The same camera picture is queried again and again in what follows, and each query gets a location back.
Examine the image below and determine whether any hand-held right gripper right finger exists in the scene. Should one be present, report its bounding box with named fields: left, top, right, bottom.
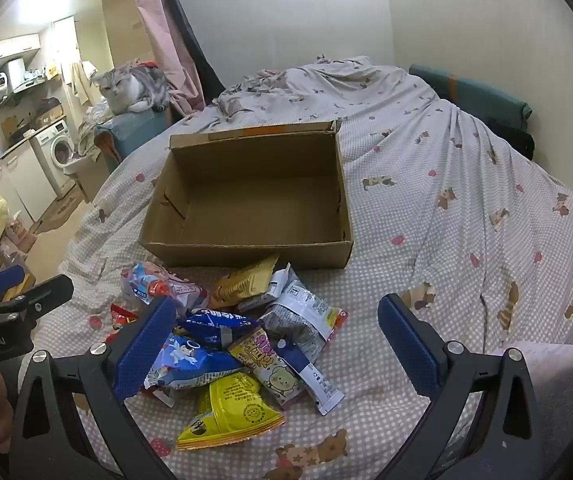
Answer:
left=377, top=294, right=565, bottom=480

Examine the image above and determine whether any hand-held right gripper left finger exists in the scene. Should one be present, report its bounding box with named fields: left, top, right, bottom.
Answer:
left=0, top=296, right=177, bottom=480

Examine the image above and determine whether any large red snack packet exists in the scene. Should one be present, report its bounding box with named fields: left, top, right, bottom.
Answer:
left=104, top=302, right=142, bottom=346

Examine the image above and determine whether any blue white cartoon packet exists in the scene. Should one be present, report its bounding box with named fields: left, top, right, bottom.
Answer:
left=141, top=332, right=244, bottom=393

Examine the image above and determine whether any pale packet red framed label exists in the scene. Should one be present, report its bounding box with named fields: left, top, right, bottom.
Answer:
left=120, top=262, right=212, bottom=311

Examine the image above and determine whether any bright yellow snack packet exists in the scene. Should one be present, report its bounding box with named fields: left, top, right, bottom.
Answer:
left=175, top=372, right=286, bottom=452

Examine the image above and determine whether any grey white packet red edge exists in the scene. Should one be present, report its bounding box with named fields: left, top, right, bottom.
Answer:
left=258, top=287, right=348, bottom=363

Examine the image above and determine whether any tan snack packet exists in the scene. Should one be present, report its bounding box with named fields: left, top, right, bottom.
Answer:
left=210, top=255, right=280, bottom=309

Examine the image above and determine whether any yellow cartoon snack packet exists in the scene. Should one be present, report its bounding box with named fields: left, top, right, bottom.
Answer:
left=227, top=327, right=305, bottom=408

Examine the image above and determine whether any brown cardboard box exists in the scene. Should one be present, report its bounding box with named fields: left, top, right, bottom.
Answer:
left=139, top=120, right=355, bottom=270

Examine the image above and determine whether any pink bag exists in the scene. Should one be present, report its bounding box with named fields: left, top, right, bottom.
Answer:
left=6, top=212, right=37, bottom=253

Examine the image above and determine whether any patterned floor rug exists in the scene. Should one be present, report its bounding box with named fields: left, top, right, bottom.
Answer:
left=36, top=190, right=90, bottom=233

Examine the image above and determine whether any white kitchen base cabinet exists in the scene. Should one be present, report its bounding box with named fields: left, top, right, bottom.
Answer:
left=0, top=140, right=50, bottom=223

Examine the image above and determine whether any long white blue packet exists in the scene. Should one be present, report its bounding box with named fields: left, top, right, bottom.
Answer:
left=274, top=337, right=346, bottom=416

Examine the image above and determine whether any white plastic bin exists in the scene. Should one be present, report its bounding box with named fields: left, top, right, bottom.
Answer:
left=64, top=157, right=102, bottom=201

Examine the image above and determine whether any white washing machine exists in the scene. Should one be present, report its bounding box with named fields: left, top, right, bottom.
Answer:
left=34, top=120, right=74, bottom=198

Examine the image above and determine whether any checked printed bed blanket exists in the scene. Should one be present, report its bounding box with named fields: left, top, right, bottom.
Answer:
left=31, top=55, right=573, bottom=480

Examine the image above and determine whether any white grey snack packet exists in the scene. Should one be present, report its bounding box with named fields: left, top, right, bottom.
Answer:
left=239, top=262, right=312, bottom=313

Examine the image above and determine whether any pink grey cloth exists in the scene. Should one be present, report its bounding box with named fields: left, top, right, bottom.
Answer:
left=509, top=342, right=573, bottom=480

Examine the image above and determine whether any teal upholstered chair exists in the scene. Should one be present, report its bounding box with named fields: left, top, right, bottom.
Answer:
left=94, top=107, right=172, bottom=171

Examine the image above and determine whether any hanging beige towel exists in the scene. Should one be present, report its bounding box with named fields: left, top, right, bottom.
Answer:
left=69, top=60, right=97, bottom=106

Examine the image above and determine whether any grey tabby cat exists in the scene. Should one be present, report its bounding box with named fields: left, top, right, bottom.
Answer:
left=90, top=62, right=171, bottom=113

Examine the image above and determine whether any black cushion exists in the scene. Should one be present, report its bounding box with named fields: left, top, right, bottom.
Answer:
left=487, top=117, right=535, bottom=161

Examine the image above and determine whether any green pillow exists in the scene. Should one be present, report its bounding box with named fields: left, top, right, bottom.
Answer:
left=409, top=64, right=532, bottom=131

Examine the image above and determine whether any pink curtain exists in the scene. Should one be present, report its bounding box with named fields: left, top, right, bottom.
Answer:
left=134, top=0, right=204, bottom=116

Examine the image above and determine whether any black curtain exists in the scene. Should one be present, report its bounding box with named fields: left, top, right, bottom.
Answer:
left=156, top=0, right=227, bottom=101

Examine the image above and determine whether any white wall cabinet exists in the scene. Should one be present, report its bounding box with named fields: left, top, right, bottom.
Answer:
left=0, top=33, right=42, bottom=66

